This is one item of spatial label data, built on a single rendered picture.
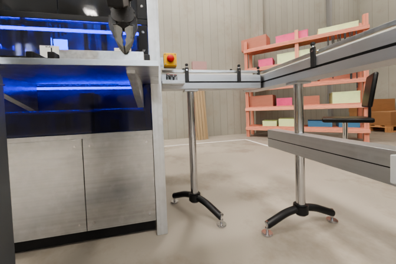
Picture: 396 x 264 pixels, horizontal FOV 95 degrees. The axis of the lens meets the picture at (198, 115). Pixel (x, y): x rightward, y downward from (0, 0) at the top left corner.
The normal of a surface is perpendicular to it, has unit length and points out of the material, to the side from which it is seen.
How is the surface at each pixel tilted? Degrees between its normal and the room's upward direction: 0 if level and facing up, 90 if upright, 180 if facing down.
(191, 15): 90
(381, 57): 90
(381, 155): 90
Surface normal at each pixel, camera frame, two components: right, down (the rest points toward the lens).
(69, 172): 0.22, 0.02
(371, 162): -0.98, 0.04
